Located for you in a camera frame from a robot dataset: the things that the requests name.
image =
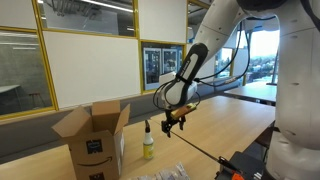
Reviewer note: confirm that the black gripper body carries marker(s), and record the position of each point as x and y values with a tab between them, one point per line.
172	119

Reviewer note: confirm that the large clear plastic bag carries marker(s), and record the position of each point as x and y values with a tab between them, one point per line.
171	174

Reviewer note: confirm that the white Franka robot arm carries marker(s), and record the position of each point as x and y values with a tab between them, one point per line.
296	83

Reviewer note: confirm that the yellow spray bottle black nozzle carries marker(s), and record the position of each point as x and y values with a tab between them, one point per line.
148	148

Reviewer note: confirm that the brown cardboard shipping box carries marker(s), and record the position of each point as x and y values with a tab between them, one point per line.
96	156

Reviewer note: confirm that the black box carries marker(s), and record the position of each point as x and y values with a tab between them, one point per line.
248	163

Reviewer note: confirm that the grey upholstered bench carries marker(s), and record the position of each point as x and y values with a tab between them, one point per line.
143	105

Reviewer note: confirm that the white framed poster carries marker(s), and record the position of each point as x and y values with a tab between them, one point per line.
152	68
170	63

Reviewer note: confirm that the black and orange clamp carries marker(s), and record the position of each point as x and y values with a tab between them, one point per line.
228	166

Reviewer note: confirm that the wooden background table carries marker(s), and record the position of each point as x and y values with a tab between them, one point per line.
256	90

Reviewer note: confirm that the wooden stool behind glass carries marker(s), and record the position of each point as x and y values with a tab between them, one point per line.
36	98

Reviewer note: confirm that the white table behind glass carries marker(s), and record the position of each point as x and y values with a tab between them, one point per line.
8	88

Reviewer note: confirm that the wrist camera on wooden mount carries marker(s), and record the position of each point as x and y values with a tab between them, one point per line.
185	110

